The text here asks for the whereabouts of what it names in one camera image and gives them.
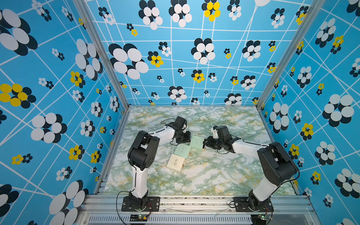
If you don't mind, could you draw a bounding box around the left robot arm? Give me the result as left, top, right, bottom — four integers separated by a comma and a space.
127, 116, 191, 210

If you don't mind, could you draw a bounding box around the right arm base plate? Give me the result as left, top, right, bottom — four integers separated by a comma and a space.
233, 196, 274, 213

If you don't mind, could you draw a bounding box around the circuit board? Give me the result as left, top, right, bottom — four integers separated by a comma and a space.
130, 214, 149, 222
251, 215, 269, 225

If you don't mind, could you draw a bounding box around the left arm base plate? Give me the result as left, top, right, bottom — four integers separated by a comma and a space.
121, 196, 160, 212

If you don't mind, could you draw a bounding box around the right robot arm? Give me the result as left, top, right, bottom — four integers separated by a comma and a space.
203, 126, 300, 212

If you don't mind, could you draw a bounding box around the beige drawer jewelry box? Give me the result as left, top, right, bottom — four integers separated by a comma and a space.
166, 154, 185, 172

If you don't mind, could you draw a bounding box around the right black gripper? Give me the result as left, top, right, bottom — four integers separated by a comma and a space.
202, 136, 224, 150

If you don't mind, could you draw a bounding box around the left circuit board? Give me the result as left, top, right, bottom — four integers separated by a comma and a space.
130, 214, 149, 222

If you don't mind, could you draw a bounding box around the aluminium front rail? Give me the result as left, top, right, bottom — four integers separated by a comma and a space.
76, 195, 321, 225

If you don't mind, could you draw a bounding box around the right circuit board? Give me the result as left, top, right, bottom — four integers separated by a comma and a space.
251, 215, 269, 225

